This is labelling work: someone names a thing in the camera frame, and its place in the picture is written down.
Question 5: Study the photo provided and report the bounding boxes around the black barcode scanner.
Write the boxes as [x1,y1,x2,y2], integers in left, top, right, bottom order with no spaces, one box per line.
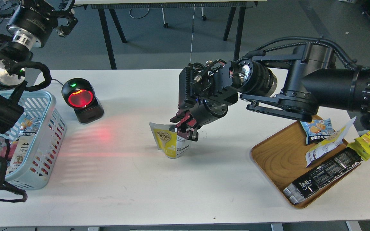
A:
[61,78,104,124]

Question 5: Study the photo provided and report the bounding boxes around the blue snack bag in basket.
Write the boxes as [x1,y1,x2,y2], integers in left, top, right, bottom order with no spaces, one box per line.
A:
[16,115,42,140]

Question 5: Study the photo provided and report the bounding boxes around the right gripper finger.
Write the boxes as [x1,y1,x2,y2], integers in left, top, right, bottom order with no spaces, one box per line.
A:
[176,124,198,141]
[169,111,190,132]

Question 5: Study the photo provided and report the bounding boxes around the wooden tray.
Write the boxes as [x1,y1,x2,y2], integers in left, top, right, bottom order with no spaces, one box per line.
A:
[251,122,363,209]

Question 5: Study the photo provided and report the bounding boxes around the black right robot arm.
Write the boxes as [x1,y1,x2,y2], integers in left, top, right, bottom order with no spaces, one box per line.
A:
[170,37,370,141]

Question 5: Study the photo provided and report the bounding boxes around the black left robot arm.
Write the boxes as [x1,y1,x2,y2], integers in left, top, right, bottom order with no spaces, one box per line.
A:
[0,0,78,203]

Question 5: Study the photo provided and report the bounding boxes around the white snack pack in basket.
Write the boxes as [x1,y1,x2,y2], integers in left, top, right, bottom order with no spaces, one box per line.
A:
[6,136,36,174]

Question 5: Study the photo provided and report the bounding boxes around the light blue plastic basket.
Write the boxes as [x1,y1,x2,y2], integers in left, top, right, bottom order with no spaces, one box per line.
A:
[0,90,67,190]

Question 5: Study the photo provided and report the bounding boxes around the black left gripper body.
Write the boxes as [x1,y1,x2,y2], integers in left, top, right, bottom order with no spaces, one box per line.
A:
[6,0,58,48]

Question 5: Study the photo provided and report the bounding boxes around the long black snack package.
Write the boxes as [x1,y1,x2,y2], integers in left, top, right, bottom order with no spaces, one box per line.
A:
[283,147,363,204]

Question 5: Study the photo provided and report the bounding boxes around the black leg background table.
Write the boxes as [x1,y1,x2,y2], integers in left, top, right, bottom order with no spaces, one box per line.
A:
[90,0,258,70]

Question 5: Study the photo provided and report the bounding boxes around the white hanging cable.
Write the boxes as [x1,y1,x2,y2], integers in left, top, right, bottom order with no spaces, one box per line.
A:
[190,6,195,64]

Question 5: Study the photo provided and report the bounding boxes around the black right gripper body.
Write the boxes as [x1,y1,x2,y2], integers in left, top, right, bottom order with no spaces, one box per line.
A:
[178,60,238,129]

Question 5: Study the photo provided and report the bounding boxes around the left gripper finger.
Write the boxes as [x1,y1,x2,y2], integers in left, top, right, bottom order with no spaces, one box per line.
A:
[56,16,78,38]
[55,0,75,16]

